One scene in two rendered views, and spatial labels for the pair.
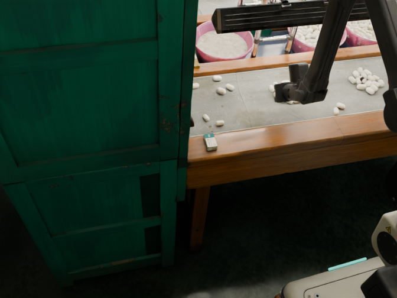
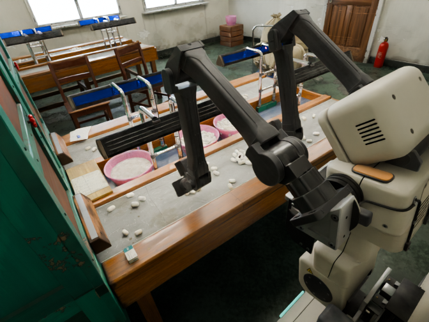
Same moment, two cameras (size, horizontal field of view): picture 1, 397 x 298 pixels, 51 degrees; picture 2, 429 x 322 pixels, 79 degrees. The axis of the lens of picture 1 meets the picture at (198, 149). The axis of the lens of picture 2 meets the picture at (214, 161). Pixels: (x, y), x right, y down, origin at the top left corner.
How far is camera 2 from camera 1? 0.46 m
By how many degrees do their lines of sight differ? 18
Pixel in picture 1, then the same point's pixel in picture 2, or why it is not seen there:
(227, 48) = (135, 170)
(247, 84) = (156, 191)
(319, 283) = not seen: outside the picture
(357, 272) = (302, 308)
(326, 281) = not seen: outside the picture
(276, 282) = not seen: outside the picture
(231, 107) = (146, 214)
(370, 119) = (256, 183)
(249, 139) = (166, 237)
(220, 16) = (101, 145)
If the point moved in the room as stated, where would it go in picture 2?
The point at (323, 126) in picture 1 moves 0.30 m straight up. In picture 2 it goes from (224, 201) to (220, 144)
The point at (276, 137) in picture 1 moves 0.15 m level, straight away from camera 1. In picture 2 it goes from (189, 225) to (190, 199)
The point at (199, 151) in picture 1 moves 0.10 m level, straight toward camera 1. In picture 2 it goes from (122, 268) to (123, 295)
